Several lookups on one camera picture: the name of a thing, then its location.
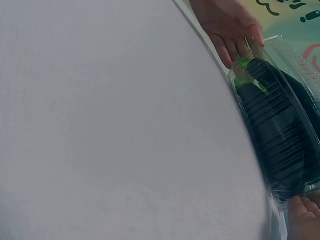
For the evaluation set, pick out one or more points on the person's left hand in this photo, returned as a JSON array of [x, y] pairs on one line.
[[225, 20]]

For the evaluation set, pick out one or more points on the person's right hand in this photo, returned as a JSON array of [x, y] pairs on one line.
[[305, 220]]

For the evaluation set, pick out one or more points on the person's right fingers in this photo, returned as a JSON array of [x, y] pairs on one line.
[[301, 206]]

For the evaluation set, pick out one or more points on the black food tray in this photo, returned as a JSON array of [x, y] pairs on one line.
[[275, 125]]

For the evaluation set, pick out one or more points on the green plastic garnish leaf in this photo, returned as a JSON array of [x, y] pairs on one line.
[[242, 63]]

